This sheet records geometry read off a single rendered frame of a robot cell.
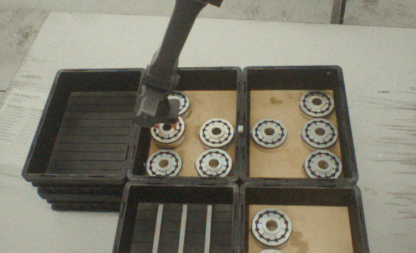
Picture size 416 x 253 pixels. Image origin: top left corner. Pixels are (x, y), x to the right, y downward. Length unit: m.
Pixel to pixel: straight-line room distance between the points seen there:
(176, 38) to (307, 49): 0.91
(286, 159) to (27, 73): 1.10
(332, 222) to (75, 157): 0.77
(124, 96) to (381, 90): 0.89
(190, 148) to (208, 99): 0.19
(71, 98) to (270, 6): 1.79
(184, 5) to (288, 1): 2.25
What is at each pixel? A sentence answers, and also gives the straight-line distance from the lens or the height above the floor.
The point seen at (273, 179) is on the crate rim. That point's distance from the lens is 1.16.
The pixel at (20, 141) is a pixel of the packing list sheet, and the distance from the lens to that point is 1.70.
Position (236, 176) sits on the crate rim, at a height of 0.93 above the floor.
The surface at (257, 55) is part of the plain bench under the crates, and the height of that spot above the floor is 0.70.
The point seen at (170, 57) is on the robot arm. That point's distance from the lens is 0.99.
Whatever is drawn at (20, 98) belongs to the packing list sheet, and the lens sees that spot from 1.83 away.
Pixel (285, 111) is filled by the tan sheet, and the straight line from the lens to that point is 1.40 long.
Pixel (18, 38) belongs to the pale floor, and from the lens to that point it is 3.25.
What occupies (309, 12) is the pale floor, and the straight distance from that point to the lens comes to 2.99.
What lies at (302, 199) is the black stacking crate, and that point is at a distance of 1.21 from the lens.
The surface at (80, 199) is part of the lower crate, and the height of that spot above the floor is 0.80.
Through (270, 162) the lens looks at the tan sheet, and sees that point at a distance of 1.30.
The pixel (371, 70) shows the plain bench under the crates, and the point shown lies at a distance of 1.73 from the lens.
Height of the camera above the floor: 1.95
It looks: 53 degrees down
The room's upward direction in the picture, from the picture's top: 9 degrees counter-clockwise
